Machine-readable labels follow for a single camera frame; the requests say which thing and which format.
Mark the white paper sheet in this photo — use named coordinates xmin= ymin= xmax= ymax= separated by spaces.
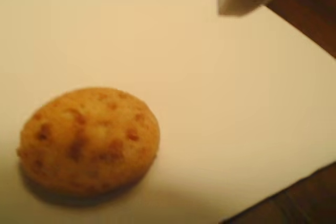
xmin=0 ymin=0 xmax=336 ymax=224

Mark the round chocolate chip cookie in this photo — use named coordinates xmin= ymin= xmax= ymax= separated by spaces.
xmin=16 ymin=87 xmax=161 ymax=199

